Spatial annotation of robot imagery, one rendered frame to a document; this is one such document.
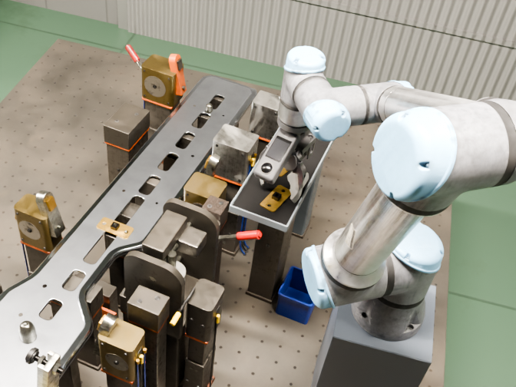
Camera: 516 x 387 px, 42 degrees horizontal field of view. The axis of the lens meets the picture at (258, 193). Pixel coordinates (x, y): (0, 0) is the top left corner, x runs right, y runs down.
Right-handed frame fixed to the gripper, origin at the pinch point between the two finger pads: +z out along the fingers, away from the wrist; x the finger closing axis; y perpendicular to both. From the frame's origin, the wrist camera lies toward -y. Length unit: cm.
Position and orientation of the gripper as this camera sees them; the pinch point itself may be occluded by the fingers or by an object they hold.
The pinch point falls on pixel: (277, 192)
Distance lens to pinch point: 149.0
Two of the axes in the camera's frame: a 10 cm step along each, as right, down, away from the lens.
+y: 5.4, -5.4, 6.4
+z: -1.1, 7.1, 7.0
